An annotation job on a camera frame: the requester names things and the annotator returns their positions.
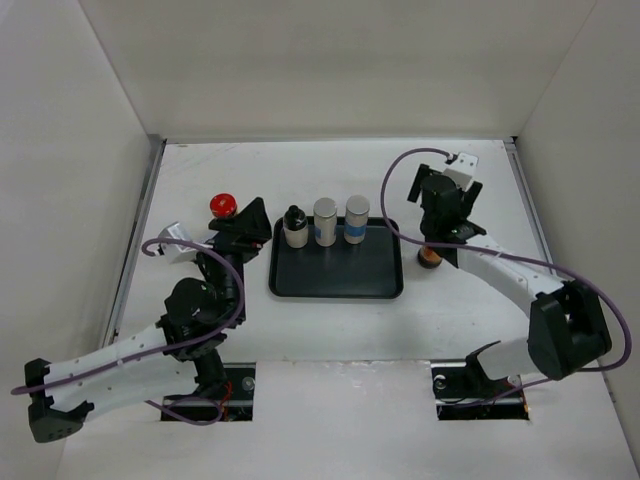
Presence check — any silver lid blue label jar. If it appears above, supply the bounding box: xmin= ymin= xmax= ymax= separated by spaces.
xmin=313 ymin=197 xmax=337 ymax=247

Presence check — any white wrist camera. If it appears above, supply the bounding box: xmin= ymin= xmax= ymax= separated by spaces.
xmin=442 ymin=152 xmax=479 ymax=191
xmin=157 ymin=222 xmax=194 ymax=265

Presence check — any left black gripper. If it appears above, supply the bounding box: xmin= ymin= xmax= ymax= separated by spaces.
xmin=184 ymin=198 xmax=272 ymax=324

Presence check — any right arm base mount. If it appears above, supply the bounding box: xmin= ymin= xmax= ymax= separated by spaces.
xmin=431 ymin=342 xmax=529 ymax=421

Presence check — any red lid sauce jar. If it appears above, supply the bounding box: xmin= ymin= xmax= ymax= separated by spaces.
xmin=209 ymin=192 xmax=238 ymax=219

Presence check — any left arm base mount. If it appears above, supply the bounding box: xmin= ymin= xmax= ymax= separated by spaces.
xmin=160 ymin=362 xmax=257 ymax=426

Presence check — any black plastic tray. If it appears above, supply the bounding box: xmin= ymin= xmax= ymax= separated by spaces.
xmin=268 ymin=217 xmax=404 ymax=300

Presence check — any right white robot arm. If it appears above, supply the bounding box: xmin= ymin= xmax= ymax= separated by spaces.
xmin=408 ymin=165 xmax=612 ymax=396

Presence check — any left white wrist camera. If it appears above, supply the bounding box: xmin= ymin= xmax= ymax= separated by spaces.
xmin=157 ymin=222 xmax=194 ymax=265

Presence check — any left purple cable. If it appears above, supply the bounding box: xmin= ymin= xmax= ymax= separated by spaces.
xmin=10 ymin=238 xmax=247 ymax=426

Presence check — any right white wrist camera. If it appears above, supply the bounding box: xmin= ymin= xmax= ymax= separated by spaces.
xmin=442 ymin=152 xmax=479 ymax=191

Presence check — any black cap salt bottle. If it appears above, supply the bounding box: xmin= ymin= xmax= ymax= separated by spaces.
xmin=282 ymin=205 xmax=308 ymax=249

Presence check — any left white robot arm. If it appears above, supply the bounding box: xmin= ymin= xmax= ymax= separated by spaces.
xmin=12 ymin=197 xmax=272 ymax=444

